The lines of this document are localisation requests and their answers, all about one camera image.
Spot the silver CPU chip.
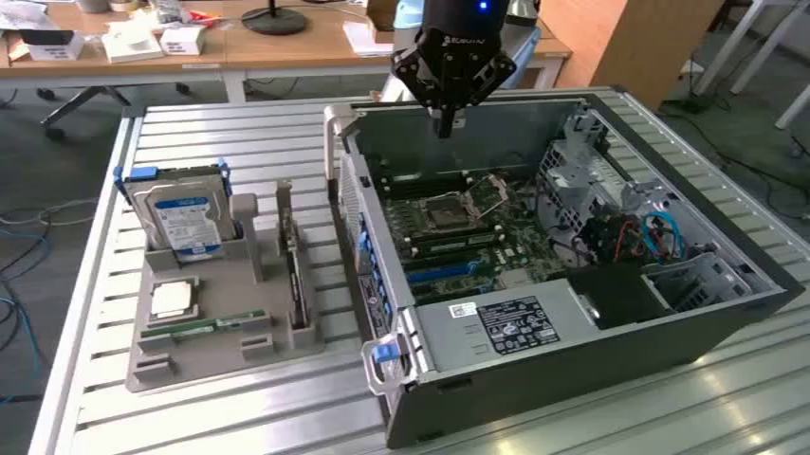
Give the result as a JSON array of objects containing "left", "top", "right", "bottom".
[{"left": 149, "top": 280, "right": 198, "bottom": 319}]

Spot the white floor cable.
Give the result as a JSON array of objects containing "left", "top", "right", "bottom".
[{"left": 0, "top": 198, "right": 96, "bottom": 228}]

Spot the white metal table frame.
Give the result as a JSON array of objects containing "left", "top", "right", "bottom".
[{"left": 692, "top": 0, "right": 810, "bottom": 132}]

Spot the black cable bundle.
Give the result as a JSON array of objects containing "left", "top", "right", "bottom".
[{"left": 547, "top": 212, "right": 642, "bottom": 266}]

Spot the black graphics card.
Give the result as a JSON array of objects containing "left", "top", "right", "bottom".
[{"left": 275, "top": 177, "right": 312, "bottom": 331}]

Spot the grey power supply unit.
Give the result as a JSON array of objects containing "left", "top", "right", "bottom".
[{"left": 409, "top": 278, "right": 600, "bottom": 373}]

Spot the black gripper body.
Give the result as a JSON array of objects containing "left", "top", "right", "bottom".
[{"left": 413, "top": 0, "right": 511, "bottom": 108}]

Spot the wooden cabinet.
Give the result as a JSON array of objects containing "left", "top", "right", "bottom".
[{"left": 536, "top": 0, "right": 727, "bottom": 113}]

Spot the blue wire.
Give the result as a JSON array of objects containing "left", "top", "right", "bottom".
[{"left": 637, "top": 210, "right": 690, "bottom": 263}]

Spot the white packaging tray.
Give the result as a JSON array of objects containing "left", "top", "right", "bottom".
[{"left": 100, "top": 23, "right": 166, "bottom": 64}]

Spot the grey parts rack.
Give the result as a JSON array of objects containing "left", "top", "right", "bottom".
[{"left": 124, "top": 191, "right": 328, "bottom": 393}]

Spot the green motherboard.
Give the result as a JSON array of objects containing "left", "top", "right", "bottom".
[{"left": 369, "top": 158, "right": 575, "bottom": 307}]

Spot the wooden desk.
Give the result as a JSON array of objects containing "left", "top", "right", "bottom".
[{"left": 0, "top": 0, "right": 575, "bottom": 104}]

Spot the metal socket cover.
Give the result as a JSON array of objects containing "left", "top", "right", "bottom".
[{"left": 464, "top": 173, "right": 511, "bottom": 220}]

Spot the white box with black lid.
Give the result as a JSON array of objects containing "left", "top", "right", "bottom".
[{"left": 17, "top": 28, "right": 86, "bottom": 62}]

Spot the metal disk bay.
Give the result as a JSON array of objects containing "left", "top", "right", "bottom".
[
  {"left": 639, "top": 250, "right": 764, "bottom": 315},
  {"left": 535, "top": 136, "right": 637, "bottom": 238}
]

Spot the black chair base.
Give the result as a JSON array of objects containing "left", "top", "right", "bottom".
[{"left": 37, "top": 83, "right": 192, "bottom": 139}]

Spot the red wire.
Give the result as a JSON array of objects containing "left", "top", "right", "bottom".
[{"left": 616, "top": 218, "right": 636, "bottom": 261}]

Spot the long expansion slot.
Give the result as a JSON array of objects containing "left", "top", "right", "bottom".
[{"left": 403, "top": 262, "right": 483, "bottom": 282}]

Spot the white floor box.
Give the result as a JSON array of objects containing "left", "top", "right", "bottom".
[{"left": 674, "top": 60, "right": 708, "bottom": 115}]

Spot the white labelled box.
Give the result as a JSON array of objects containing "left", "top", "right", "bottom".
[{"left": 158, "top": 26, "right": 208, "bottom": 57}]

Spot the blue floor cable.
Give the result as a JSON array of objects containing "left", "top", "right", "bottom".
[{"left": 0, "top": 227, "right": 52, "bottom": 407}]

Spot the printed paper sheet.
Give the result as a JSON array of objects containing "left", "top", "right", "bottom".
[{"left": 0, "top": 7, "right": 53, "bottom": 30}]

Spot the black open PC case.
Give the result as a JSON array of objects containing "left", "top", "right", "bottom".
[{"left": 321, "top": 86, "right": 806, "bottom": 450}]

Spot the hard disk in blue carrier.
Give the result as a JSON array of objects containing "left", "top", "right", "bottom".
[{"left": 112, "top": 158, "right": 233, "bottom": 264}]

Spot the grey printed packet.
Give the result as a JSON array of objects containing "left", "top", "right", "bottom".
[{"left": 150, "top": 0, "right": 189, "bottom": 25}]

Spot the black lamp base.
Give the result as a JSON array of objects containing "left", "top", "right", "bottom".
[{"left": 239, "top": 0, "right": 309, "bottom": 37}]

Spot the bare green RAM stick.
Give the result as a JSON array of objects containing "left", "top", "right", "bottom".
[{"left": 138, "top": 310, "right": 267, "bottom": 338}]

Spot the flat cardboard box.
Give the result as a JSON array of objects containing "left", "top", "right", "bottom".
[{"left": 0, "top": 31, "right": 33, "bottom": 67}]

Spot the brown cardboard box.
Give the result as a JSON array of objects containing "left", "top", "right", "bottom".
[{"left": 365, "top": 0, "right": 399, "bottom": 32}]

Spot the white booklet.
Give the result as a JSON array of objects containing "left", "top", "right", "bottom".
[{"left": 343, "top": 21, "right": 397, "bottom": 59}]

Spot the silver chipset heat sink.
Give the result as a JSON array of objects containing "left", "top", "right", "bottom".
[{"left": 497, "top": 268, "right": 531, "bottom": 291}]

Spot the CPU socket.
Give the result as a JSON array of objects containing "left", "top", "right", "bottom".
[{"left": 419, "top": 191, "right": 475, "bottom": 234}]

